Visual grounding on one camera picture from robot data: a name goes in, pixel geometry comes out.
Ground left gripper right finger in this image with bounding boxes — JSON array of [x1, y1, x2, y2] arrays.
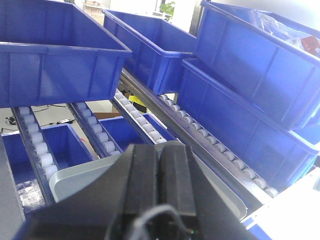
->
[[159, 145, 253, 240]]

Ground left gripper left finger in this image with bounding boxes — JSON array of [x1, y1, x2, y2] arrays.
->
[[29, 144, 158, 240]]

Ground grey plastic tray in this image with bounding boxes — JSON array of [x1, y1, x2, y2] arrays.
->
[[49, 141, 247, 221]]

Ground far-right roller track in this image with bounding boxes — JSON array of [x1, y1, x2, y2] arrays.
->
[[159, 94, 279, 198]]

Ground centre white roller track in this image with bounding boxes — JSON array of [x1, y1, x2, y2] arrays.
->
[[66, 102, 123, 158]]

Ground white roller track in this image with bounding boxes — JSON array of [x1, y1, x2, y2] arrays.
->
[[11, 106, 59, 205], [111, 89, 167, 145], [66, 102, 123, 158]]

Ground blue bin below left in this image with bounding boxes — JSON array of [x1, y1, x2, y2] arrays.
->
[[1, 123, 96, 181]]

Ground blue bin below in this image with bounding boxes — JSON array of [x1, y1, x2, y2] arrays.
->
[[99, 113, 177, 151], [1, 123, 96, 181]]

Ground blue bin below centre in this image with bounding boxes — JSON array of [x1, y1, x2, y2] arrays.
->
[[99, 113, 177, 151]]

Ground left white roller track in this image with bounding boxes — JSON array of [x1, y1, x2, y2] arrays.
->
[[11, 106, 59, 205]]

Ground blue bin lower right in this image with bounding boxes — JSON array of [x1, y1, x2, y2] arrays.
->
[[178, 58, 320, 190]]

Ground right white roller track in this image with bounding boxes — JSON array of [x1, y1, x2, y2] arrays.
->
[[111, 89, 167, 145]]

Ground blue bin upper middle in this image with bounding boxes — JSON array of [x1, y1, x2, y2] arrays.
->
[[102, 9, 196, 95]]

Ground blue bin top right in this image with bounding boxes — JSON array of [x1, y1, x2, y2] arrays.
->
[[194, 0, 320, 130]]

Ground blue bin upper left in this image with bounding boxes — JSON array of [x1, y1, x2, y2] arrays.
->
[[0, 0, 132, 108]]

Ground right steel divider rail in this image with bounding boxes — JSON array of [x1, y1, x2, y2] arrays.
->
[[120, 69, 272, 212]]

